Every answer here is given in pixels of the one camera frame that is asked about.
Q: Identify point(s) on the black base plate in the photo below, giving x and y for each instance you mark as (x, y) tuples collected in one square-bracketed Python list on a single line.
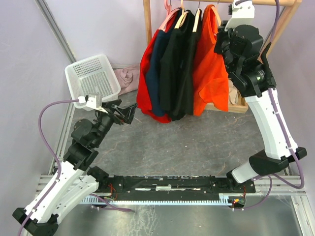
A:
[(139, 188)]

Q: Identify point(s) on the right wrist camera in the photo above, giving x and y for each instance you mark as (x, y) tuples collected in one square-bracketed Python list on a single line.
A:
[(243, 12)]

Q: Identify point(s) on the black t shirt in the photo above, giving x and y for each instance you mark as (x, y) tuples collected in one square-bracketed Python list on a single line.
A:
[(170, 63), (185, 93)]

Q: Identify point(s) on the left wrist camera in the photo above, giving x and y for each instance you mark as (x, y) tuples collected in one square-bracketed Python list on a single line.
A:
[(93, 101)]

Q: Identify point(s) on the cream hanger left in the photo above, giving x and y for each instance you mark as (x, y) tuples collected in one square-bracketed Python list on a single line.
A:
[(182, 18)]

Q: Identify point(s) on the peach hanger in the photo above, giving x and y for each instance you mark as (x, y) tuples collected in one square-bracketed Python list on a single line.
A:
[(217, 16)]

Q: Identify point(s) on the pink cloth on floor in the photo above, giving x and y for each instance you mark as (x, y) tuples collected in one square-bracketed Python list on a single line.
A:
[(128, 78)]

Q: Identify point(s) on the navy blue t shirt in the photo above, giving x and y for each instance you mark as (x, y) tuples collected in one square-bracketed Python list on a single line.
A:
[(152, 77)]

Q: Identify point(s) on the cream hanger right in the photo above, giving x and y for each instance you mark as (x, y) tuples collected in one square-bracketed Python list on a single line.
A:
[(198, 15)]

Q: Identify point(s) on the black t shirt right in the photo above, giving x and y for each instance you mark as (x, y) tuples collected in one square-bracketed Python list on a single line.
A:
[(185, 93)]

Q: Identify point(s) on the cream hanger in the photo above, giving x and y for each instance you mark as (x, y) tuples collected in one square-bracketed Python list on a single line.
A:
[(182, 18), (198, 15)]

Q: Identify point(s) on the corner aluminium profile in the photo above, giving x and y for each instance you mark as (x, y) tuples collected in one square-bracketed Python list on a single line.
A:
[(48, 15)]

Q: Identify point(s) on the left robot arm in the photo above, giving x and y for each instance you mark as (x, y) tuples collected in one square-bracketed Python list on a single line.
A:
[(74, 178)]

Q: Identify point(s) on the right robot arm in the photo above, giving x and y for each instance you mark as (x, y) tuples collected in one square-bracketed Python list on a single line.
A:
[(247, 66)]

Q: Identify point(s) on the black t shirt left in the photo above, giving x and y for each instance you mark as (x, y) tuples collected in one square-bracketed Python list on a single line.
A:
[(170, 63)]

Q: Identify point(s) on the aluminium frame rail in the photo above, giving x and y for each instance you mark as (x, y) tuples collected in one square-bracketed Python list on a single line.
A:
[(265, 186)]

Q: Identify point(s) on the orange t shirt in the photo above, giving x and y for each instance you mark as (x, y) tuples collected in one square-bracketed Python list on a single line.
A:
[(210, 78)]

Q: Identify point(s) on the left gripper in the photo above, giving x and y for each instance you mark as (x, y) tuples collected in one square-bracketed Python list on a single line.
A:
[(126, 115)]

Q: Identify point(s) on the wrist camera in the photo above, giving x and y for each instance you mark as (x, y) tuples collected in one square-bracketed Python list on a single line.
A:
[(93, 101), (243, 12)]

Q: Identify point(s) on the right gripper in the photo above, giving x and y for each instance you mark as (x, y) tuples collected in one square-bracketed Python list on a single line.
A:
[(221, 35)]

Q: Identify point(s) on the red t shirt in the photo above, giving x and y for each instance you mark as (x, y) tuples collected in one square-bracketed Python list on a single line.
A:
[(143, 99)]

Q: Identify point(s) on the white plastic basket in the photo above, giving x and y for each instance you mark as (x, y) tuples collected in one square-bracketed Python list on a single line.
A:
[(93, 75)]

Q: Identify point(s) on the pink hanger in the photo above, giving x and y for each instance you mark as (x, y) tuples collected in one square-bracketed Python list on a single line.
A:
[(170, 13)]

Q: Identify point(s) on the beige cloth in rack base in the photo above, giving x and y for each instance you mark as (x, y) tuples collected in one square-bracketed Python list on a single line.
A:
[(234, 96)]

